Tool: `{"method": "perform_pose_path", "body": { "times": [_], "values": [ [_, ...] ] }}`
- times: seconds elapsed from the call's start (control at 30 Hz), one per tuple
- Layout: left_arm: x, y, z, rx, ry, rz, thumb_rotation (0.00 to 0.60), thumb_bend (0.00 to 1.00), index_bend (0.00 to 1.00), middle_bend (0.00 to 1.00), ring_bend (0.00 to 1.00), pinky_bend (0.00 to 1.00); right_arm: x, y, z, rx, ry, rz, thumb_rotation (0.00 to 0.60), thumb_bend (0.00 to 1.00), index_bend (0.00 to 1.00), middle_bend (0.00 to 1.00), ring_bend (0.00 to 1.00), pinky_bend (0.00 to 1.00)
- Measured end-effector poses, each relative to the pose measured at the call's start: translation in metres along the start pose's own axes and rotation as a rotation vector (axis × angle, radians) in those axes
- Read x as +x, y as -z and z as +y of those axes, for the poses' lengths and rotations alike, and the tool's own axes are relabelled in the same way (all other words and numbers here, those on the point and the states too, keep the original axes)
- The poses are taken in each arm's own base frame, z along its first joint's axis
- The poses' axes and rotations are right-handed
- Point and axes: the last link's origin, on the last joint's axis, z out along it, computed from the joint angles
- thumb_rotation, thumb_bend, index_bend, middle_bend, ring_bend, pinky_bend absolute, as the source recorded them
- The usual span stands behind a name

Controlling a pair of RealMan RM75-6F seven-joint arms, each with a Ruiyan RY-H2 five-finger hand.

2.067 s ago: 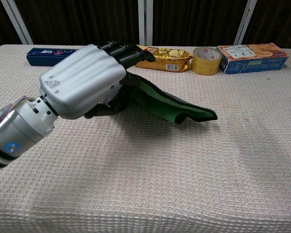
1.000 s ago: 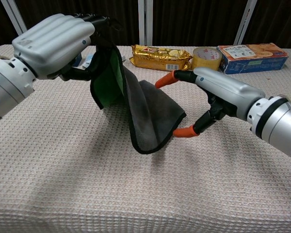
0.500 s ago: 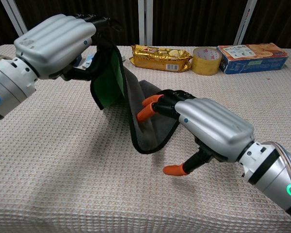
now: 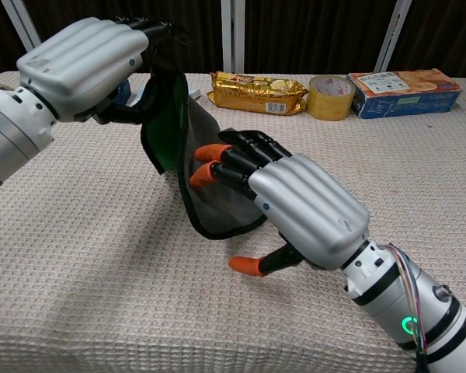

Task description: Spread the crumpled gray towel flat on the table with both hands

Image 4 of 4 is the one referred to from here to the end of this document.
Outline dark grey cloth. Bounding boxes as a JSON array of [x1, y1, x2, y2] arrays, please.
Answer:
[[139, 22, 270, 241]]

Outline dark blue long box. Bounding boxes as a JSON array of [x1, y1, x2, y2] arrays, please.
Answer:
[[114, 79, 133, 106]]

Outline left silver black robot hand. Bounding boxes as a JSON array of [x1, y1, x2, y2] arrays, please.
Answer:
[[16, 16, 179, 126]]

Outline yellowish packing tape roll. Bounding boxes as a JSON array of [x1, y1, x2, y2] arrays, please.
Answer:
[[305, 75, 355, 121]]

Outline gold foil biscuit packet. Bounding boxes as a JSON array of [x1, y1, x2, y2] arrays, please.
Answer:
[[206, 71, 310, 117]]

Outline orange blue biscuit box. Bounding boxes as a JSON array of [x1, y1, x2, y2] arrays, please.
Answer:
[[347, 68, 464, 120]]

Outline right silver orange-tipped robot hand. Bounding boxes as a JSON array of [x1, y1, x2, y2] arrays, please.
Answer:
[[189, 129, 371, 277]]

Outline white frame post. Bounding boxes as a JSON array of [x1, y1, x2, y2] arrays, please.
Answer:
[[374, 0, 413, 73], [0, 0, 43, 51], [220, 0, 245, 75]]

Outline light blue wet wipes pack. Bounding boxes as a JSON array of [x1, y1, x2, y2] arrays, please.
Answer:
[[128, 85, 202, 108]]

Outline beige waffle tablecloth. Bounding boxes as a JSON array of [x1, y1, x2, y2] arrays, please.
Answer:
[[0, 70, 466, 373]]

